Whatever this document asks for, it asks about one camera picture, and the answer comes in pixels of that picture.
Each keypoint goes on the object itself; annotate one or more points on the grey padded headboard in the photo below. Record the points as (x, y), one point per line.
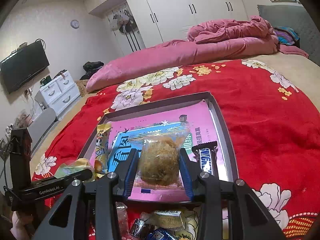
(299, 20)

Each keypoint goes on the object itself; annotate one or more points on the white drawer cabinet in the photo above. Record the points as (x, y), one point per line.
(59, 93)

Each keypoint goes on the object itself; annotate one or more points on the black Snickers bar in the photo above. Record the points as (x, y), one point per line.
(205, 155)

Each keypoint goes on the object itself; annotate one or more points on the gold striped cake packet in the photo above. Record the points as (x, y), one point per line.
(169, 219)

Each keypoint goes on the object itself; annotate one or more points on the brown plush toy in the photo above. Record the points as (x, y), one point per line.
(81, 84)

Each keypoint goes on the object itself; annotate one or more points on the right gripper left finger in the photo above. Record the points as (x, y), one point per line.
(116, 185)

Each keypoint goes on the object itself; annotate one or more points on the meat floss bun packet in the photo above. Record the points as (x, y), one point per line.
(158, 166)

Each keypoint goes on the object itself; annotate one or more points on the hanging bags on door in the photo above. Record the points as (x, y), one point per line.
(123, 21)

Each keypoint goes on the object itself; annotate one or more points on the pink quilt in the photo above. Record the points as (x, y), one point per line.
(206, 42)

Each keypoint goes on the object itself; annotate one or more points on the white wardrobe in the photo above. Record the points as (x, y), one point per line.
(164, 20)

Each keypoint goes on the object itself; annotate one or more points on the black clothes pile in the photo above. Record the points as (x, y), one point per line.
(91, 68)

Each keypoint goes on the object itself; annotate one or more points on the black wall television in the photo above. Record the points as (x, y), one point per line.
(22, 65)

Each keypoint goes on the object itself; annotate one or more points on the colourful folded cloth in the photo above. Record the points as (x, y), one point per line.
(287, 36)

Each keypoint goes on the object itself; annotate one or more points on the round wall clock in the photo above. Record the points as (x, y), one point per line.
(75, 24)

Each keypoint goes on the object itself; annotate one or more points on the dark candy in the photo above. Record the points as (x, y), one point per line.
(140, 229)

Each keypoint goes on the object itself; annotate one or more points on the clear red candy packet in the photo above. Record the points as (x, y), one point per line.
(122, 218)

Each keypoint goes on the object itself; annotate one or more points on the red floral blanket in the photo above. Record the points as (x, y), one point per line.
(274, 129)

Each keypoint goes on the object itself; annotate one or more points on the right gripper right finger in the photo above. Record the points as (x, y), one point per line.
(202, 187)

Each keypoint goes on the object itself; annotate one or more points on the yellow long snack packet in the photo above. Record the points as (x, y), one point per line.
(101, 150)

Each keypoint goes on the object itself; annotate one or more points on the person's left hand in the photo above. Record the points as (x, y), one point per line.
(19, 221)

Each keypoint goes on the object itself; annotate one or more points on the pink book in tray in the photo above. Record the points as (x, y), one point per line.
(148, 195)

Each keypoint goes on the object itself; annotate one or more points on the green pastry snack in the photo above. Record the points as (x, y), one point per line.
(71, 167)

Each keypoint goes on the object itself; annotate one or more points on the blue biscuit packet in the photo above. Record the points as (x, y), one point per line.
(160, 234)

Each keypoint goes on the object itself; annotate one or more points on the grey shallow box tray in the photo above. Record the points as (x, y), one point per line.
(196, 117)

